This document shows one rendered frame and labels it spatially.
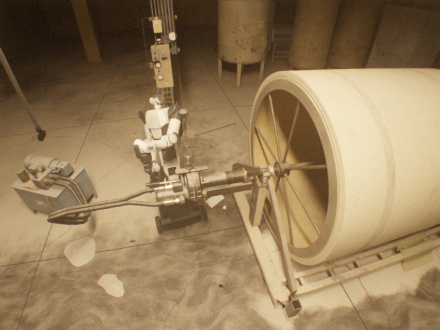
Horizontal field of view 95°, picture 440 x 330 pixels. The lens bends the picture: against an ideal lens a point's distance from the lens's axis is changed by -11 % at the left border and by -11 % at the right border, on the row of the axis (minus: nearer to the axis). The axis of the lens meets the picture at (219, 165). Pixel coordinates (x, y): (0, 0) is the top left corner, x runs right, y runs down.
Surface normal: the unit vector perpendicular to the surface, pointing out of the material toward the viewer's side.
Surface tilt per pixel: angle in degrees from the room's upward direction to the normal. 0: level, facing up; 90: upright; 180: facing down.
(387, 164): 52
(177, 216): 0
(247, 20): 90
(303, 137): 74
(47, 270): 0
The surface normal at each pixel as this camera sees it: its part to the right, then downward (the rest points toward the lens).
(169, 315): 0.00, -0.77
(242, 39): -0.07, 0.64
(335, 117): 0.11, -0.37
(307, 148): 0.20, 0.20
